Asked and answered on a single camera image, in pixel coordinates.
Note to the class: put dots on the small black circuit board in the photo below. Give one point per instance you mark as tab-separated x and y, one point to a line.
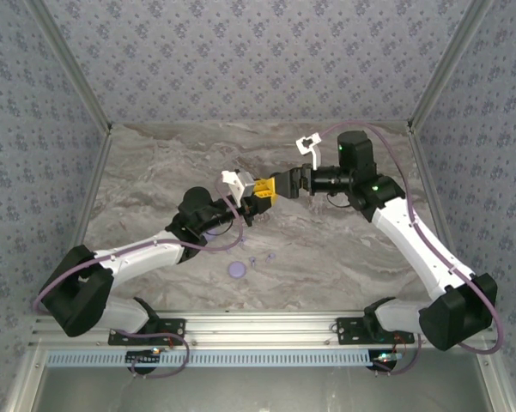
384	359
143	356

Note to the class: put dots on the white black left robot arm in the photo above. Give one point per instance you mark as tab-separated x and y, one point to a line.
133	257

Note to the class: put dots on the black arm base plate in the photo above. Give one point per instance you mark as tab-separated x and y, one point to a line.
347	337
176	339

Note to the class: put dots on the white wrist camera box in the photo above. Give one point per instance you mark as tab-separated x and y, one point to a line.
240	182
316	156

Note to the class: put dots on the aluminium frame post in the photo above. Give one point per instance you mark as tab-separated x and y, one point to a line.
495	382
75	70
444	70
26	382

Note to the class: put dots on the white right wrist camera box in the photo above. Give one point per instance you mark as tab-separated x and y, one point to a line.
316	156

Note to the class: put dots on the aluminium lower frame post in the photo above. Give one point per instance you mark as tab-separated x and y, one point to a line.
26	382
495	382

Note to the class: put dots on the aluminium table side rail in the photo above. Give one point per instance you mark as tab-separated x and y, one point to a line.
425	171
96	171

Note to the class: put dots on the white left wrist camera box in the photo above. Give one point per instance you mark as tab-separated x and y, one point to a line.
240	182

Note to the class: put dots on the aluminium mounting rail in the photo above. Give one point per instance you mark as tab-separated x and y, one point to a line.
262	328

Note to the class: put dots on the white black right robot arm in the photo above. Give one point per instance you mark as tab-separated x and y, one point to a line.
408	246

